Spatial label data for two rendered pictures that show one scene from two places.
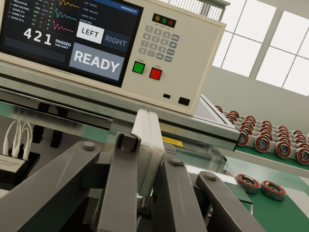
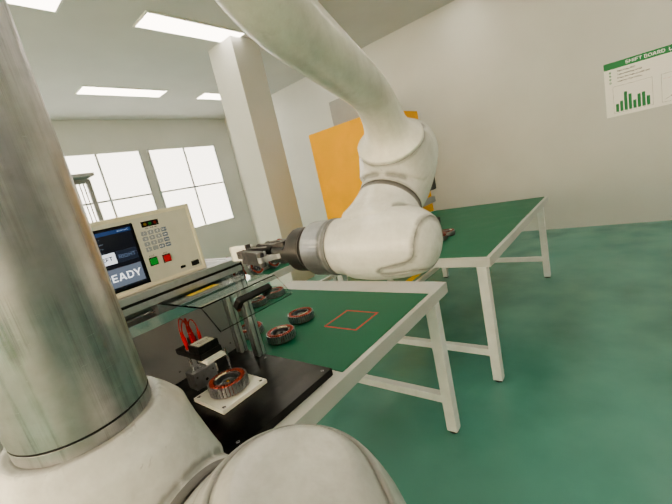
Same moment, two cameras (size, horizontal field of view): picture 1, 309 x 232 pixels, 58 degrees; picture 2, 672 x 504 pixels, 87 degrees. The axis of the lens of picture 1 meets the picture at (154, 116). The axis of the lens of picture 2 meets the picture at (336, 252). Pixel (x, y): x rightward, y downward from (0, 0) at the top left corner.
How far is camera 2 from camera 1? 0.59 m
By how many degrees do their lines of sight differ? 40
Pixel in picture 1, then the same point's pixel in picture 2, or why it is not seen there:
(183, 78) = (185, 248)
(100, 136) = (164, 319)
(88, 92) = (135, 297)
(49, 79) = not seen: hidden behind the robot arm
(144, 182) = not seen: hidden behind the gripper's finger
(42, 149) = not seen: hidden behind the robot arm
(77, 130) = (146, 327)
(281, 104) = (217, 240)
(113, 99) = (155, 290)
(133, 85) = (158, 274)
